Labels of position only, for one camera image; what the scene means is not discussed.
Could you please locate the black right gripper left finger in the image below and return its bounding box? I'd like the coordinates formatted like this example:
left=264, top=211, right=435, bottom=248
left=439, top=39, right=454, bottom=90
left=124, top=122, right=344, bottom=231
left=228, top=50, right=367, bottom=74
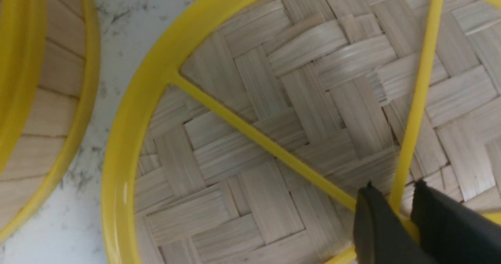
left=353, top=182, right=437, bottom=264

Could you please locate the yellow bamboo steamer base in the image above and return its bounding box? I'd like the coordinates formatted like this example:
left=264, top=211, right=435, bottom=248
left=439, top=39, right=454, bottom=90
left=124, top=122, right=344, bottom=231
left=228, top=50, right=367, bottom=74
left=0, top=0, right=101, bottom=242

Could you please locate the yellow woven bamboo steamer lid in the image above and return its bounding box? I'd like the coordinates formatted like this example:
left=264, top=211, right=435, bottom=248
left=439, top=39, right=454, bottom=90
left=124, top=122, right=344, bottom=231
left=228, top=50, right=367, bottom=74
left=101, top=0, right=500, bottom=264

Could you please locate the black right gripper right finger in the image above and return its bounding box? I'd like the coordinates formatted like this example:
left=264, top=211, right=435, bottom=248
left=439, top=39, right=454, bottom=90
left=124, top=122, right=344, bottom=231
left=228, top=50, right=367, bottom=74
left=411, top=180, right=501, bottom=264

